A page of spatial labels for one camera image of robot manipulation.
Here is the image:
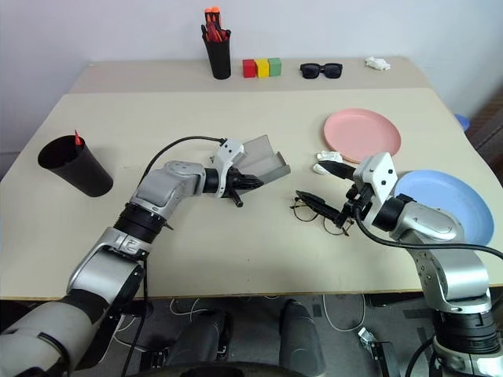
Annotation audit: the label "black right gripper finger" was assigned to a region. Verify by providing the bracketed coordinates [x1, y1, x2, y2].
[318, 159, 356, 181]
[296, 189, 343, 225]

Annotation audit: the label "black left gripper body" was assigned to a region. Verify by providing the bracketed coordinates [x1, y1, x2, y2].
[226, 166, 248, 197]

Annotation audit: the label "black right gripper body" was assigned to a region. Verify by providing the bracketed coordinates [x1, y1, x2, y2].
[334, 181, 375, 233]

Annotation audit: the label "grey glasses case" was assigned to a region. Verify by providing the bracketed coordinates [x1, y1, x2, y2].
[234, 134, 292, 189]

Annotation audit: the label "thin black-rimmed glasses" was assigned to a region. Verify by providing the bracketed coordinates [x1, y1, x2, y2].
[289, 197, 351, 237]

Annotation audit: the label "tall black cup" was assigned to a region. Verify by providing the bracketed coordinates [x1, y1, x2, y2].
[202, 34, 233, 81]

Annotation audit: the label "wide black cup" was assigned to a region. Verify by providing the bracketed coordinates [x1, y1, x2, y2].
[37, 134, 115, 199]

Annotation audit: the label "white crumpled tissue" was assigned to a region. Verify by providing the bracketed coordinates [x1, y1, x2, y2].
[313, 149, 343, 175]

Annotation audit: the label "pink plate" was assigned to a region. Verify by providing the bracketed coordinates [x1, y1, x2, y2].
[323, 108, 402, 165]

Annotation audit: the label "blue plate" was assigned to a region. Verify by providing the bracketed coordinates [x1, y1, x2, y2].
[392, 169, 495, 246]

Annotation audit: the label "black sunglasses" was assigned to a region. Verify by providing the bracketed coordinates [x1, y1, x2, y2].
[299, 62, 343, 81]

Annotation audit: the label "white crumpled paper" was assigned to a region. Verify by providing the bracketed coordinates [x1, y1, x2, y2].
[364, 56, 393, 71]

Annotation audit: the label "blue plastic container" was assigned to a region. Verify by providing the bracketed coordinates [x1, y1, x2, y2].
[453, 112, 472, 133]

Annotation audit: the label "dark rounded robot leg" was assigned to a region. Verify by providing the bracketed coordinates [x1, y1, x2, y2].
[279, 298, 327, 377]
[171, 308, 233, 372]

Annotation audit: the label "dark rounded base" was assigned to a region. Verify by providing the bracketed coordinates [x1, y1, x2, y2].
[163, 360, 286, 377]

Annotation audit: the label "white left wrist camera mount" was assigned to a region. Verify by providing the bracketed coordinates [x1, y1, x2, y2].
[209, 137, 245, 199]

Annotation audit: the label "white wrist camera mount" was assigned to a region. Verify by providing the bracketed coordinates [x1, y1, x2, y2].
[209, 137, 245, 199]
[352, 152, 397, 206]

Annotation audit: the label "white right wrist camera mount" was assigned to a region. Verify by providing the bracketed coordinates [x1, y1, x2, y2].
[352, 152, 397, 206]

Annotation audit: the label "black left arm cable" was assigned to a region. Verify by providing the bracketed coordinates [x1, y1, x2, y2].
[138, 135, 229, 190]

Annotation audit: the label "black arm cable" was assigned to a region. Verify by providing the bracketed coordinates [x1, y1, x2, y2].
[138, 135, 229, 190]
[351, 207, 503, 261]

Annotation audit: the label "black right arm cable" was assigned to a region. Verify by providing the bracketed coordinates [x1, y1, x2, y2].
[351, 207, 503, 261]

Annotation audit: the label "white floor cable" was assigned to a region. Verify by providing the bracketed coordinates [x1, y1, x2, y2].
[321, 293, 367, 333]
[169, 297, 215, 324]

